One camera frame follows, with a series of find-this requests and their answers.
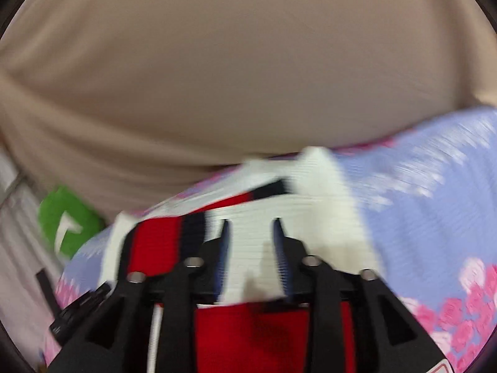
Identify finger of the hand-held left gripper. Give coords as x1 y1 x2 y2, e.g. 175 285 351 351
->
48 283 113 344

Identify white red navy knitted sweater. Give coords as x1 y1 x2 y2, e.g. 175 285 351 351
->
103 147 383 373

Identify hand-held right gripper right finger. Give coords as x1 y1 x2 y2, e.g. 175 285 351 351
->
272 218 451 373

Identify pink and blue floral bedsheet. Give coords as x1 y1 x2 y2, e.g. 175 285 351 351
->
41 107 497 373

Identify beige draped cloth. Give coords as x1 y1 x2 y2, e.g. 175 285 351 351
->
0 0 497 222

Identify green cushion with white mark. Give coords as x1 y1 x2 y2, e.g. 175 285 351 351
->
38 186 106 259

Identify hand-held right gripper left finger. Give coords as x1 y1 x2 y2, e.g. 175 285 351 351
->
48 219 231 373

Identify pale satin curtain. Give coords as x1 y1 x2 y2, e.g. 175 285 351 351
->
0 145 68 362

